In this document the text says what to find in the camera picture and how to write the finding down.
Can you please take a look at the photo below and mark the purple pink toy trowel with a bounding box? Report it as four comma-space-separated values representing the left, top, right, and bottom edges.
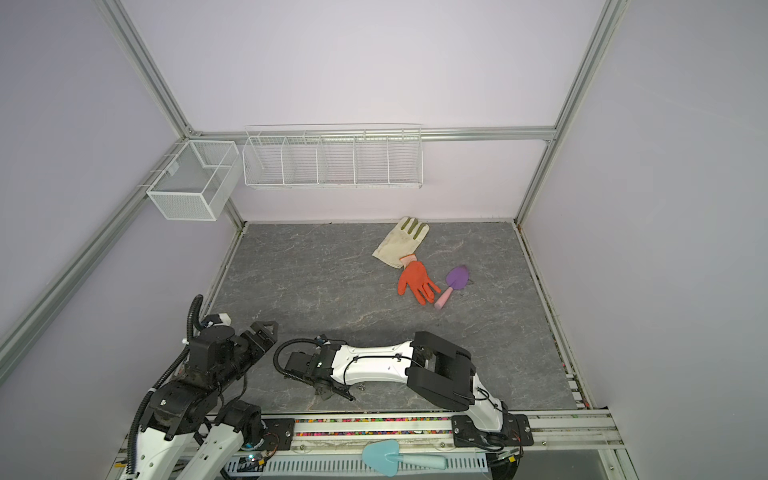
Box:
434, 265, 470, 310

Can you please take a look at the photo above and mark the cream work glove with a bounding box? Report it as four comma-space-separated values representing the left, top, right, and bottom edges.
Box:
372, 217, 430, 268

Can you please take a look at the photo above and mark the red rubber glove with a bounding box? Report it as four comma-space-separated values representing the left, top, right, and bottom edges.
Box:
397, 254, 441, 305

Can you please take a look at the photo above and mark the colourful bead strip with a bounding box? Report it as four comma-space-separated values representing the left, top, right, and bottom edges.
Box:
294, 413, 452, 438

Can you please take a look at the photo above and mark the teal toy trowel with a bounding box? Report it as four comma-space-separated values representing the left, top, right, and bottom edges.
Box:
362, 440, 448, 477

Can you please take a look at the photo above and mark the white mesh box basket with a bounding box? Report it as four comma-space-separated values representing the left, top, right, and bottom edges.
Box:
148, 140, 243, 221

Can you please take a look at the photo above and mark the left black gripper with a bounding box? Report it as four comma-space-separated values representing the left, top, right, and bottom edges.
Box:
214, 321, 278, 394

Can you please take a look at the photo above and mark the white slotted cable duct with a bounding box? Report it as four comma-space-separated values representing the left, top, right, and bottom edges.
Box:
224, 453, 490, 479

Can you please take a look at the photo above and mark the white wire wall shelf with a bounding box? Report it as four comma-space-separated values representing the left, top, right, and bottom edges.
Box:
242, 123, 424, 189

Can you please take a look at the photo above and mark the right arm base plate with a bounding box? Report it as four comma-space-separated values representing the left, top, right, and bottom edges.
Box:
451, 412, 534, 452

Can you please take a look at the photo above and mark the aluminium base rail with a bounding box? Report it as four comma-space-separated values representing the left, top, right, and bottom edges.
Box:
110, 401, 637, 479

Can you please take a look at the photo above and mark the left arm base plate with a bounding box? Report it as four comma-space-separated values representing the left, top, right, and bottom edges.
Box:
241, 417, 296, 453

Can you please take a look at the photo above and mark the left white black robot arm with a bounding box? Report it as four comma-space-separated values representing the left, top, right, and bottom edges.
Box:
121, 295, 278, 479

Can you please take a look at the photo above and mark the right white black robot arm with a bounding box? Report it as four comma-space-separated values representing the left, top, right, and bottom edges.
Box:
272, 331, 513, 439

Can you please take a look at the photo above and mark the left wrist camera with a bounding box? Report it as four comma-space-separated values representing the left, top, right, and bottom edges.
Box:
199, 313, 232, 329

